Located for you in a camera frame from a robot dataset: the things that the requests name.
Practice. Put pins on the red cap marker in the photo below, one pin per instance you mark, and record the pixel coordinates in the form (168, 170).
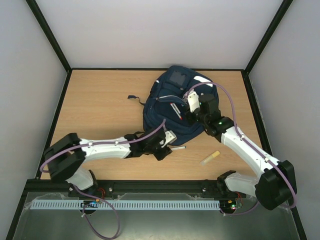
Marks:
(176, 110)

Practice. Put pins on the black aluminium frame rail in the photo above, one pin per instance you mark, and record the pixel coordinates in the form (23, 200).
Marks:
(113, 188)

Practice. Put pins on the yellow highlighter pen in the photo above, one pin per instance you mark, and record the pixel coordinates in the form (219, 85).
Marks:
(210, 158)

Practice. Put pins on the light blue slotted cable duct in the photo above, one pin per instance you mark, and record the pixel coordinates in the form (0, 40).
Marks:
(149, 205)

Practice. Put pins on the navy blue backpack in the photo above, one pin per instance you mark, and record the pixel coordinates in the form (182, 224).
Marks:
(165, 101)

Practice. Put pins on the green cap marker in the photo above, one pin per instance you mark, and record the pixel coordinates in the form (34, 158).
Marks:
(178, 148)

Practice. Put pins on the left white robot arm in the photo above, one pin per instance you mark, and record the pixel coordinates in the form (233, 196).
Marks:
(64, 159)

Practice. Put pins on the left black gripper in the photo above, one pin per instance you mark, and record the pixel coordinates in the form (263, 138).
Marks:
(161, 156)

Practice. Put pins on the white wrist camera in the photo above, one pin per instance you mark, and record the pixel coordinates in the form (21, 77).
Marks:
(170, 137)
(193, 101)

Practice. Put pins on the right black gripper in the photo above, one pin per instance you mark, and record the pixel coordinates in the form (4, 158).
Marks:
(191, 116)

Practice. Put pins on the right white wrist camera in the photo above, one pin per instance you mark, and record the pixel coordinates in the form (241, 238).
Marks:
(193, 101)

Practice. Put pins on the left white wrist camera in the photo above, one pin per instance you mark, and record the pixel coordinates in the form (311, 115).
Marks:
(170, 137)

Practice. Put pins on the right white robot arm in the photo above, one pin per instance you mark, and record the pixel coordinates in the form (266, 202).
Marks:
(274, 182)

